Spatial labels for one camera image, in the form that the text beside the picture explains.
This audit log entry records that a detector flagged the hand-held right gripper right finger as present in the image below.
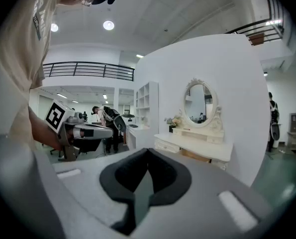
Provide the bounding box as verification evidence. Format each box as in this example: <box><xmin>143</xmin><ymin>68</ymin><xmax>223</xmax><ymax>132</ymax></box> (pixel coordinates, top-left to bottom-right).
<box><xmin>147</xmin><ymin>148</ymin><xmax>192</xmax><ymax>207</ymax></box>

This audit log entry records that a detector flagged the brown board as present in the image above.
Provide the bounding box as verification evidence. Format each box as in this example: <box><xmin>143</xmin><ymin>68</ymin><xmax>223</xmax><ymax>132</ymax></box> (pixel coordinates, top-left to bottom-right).
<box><xmin>249</xmin><ymin>32</ymin><xmax>266</xmax><ymax>46</ymax></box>

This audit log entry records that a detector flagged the oval white-framed mirror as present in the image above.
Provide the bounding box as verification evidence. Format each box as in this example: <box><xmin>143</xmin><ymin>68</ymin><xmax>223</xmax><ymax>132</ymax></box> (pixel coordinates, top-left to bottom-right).
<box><xmin>182</xmin><ymin>78</ymin><xmax>224</xmax><ymax>132</ymax></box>

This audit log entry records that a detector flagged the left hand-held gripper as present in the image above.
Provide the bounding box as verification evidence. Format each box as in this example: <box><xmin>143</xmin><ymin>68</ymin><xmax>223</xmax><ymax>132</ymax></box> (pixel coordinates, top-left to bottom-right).
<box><xmin>45</xmin><ymin>99</ymin><xmax>114</xmax><ymax>162</ymax></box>

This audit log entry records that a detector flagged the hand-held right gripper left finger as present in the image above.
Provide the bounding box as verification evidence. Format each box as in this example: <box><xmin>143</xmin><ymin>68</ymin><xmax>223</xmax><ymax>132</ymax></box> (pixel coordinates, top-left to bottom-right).
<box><xmin>99</xmin><ymin>148</ymin><xmax>149</xmax><ymax>236</ymax></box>

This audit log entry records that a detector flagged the person's left forearm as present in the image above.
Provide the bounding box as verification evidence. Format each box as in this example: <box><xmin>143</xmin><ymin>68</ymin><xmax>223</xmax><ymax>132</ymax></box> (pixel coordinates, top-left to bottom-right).
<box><xmin>28</xmin><ymin>105</ymin><xmax>64</xmax><ymax>152</ymax></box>

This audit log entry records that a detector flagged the white side desk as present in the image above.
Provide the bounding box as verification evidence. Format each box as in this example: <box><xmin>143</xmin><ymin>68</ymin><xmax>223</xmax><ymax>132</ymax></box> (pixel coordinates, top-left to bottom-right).
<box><xmin>126</xmin><ymin>123</ymin><xmax>154</xmax><ymax>151</ymax></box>

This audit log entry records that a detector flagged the black stair railing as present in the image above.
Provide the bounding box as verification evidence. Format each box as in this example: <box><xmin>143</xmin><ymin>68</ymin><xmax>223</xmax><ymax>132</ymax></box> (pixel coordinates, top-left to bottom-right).
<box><xmin>224</xmin><ymin>0</ymin><xmax>286</xmax><ymax>46</ymax></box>

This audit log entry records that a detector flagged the person's beige t-shirt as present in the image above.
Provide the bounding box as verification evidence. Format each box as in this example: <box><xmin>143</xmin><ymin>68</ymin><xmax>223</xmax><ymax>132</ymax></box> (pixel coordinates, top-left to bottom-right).
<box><xmin>0</xmin><ymin>0</ymin><xmax>64</xmax><ymax>150</ymax></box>

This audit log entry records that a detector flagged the white dressing table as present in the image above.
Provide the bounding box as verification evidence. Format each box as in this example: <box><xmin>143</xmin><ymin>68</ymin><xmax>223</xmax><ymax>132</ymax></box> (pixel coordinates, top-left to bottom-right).
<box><xmin>153</xmin><ymin>77</ymin><xmax>234</xmax><ymax>172</ymax></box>

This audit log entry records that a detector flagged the white open bookshelf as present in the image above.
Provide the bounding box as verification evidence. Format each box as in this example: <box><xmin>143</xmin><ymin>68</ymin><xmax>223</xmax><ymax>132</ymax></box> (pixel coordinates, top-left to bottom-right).
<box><xmin>135</xmin><ymin>81</ymin><xmax>160</xmax><ymax>134</ymax></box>

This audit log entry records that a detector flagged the pastel flower bouquet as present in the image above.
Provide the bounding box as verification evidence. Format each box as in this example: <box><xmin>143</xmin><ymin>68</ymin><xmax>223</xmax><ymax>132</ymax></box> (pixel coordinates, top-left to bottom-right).
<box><xmin>164</xmin><ymin>110</ymin><xmax>185</xmax><ymax>134</ymax></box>

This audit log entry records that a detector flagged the black balcony railing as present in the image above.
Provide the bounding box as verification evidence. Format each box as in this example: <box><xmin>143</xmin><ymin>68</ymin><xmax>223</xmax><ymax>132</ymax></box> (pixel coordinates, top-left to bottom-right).
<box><xmin>42</xmin><ymin>61</ymin><xmax>135</xmax><ymax>82</ymax></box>

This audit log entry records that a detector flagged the wooden drawer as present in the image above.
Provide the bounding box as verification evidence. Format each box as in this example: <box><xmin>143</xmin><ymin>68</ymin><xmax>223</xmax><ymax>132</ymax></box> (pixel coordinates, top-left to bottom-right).
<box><xmin>180</xmin><ymin>148</ymin><xmax>213</xmax><ymax>164</ymax></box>

